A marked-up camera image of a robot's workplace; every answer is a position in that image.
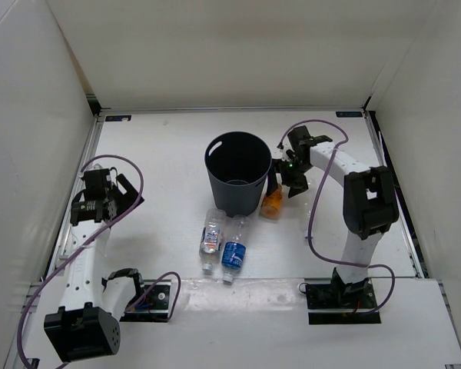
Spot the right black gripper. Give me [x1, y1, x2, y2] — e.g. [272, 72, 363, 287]
[267, 157, 313, 198]

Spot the orange juice bottle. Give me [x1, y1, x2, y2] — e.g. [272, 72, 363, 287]
[260, 184, 283, 221]

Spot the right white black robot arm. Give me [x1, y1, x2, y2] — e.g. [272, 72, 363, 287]
[261, 121, 399, 308]

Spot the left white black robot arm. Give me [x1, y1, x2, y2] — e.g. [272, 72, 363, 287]
[44, 165, 147, 363]

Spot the dark grey plastic bin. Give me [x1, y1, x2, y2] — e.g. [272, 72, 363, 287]
[204, 131, 272, 217]

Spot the clear unlabelled plastic bottle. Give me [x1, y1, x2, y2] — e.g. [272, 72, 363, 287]
[300, 208, 311, 241]

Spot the right blue corner sticker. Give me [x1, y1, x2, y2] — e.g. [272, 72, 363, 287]
[335, 111, 363, 118]

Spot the blue corner sticker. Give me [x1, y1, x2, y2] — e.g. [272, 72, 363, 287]
[104, 115, 131, 122]
[335, 111, 363, 118]

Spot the left blue corner sticker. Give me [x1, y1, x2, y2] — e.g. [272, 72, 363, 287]
[104, 115, 131, 122]

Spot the clear bottle blue label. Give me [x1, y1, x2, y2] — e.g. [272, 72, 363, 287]
[221, 215, 250, 285]

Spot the clear bottle white orange label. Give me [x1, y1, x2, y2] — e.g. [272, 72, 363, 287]
[199, 208, 227, 274]

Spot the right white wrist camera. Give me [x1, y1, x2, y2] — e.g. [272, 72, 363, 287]
[277, 142, 295, 161]

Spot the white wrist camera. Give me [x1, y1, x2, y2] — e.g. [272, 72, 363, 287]
[277, 142, 295, 161]
[86, 163, 103, 171]

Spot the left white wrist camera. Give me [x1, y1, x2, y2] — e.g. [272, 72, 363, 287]
[86, 163, 103, 171]

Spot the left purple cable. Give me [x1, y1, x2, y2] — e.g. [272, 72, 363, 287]
[15, 154, 181, 368]

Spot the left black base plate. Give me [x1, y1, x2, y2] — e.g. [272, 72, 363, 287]
[121, 280, 173, 323]

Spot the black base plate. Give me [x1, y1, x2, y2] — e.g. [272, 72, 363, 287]
[121, 280, 173, 323]
[298, 281, 381, 325]

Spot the left aluminium frame rail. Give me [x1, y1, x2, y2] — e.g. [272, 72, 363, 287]
[2, 92, 102, 368]

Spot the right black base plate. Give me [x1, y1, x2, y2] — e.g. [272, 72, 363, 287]
[298, 281, 381, 325]

